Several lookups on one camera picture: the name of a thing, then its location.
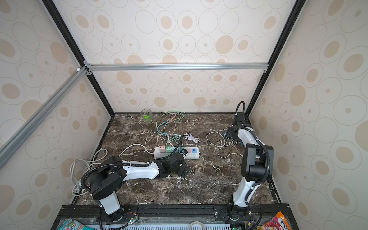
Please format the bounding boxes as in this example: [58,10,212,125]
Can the green snack bag left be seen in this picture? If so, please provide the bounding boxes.
[57,219,93,230]

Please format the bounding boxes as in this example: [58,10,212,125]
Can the pink charging cable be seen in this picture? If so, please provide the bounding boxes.
[145,112,180,149]

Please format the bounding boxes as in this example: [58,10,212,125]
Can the teal multi-head cable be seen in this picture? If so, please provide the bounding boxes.
[156,120,176,144]

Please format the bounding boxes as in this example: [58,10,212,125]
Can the colourful snack bag right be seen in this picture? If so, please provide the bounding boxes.
[256,212,292,230]

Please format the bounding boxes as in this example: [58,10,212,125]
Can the green charging cable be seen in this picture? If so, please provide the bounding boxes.
[159,110,187,144]

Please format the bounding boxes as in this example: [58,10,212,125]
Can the pink charger plug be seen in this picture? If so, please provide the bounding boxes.
[159,145,166,152]

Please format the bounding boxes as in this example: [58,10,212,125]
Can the teal charger plug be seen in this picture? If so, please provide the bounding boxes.
[172,146,180,153]

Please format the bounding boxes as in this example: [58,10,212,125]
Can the multicolour white power strip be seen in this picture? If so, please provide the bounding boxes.
[153,147,200,160]

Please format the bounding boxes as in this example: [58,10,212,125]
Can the white power strip cords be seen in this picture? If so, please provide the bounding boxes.
[70,143,156,196]

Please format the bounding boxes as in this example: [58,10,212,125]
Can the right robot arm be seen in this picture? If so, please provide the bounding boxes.
[224,101,274,213]

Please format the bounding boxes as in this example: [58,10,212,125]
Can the glass cup with green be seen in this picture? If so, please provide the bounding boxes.
[140,109,152,123]

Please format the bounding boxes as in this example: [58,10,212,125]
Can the green charger plug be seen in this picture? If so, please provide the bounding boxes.
[165,146,173,153]

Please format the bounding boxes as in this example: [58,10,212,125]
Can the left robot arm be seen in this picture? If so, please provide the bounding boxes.
[80,135,190,215]

